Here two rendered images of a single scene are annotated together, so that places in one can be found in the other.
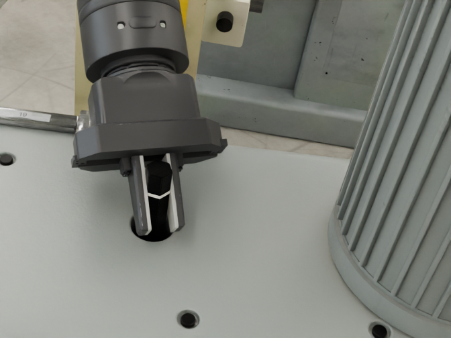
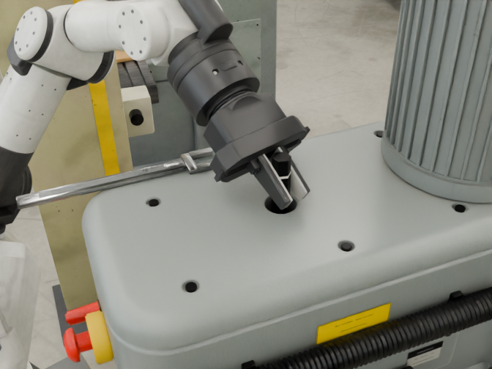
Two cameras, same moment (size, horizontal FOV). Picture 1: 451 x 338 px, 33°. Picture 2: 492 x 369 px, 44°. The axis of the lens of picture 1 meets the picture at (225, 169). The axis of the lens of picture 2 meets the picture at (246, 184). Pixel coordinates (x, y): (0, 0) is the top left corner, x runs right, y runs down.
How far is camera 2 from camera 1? 0.25 m
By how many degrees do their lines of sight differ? 12
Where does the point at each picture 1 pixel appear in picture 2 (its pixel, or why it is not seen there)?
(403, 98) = (435, 43)
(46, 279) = (241, 258)
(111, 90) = (227, 117)
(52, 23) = not seen: outside the picture
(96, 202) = (234, 204)
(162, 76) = (253, 97)
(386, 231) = (446, 138)
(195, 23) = (119, 123)
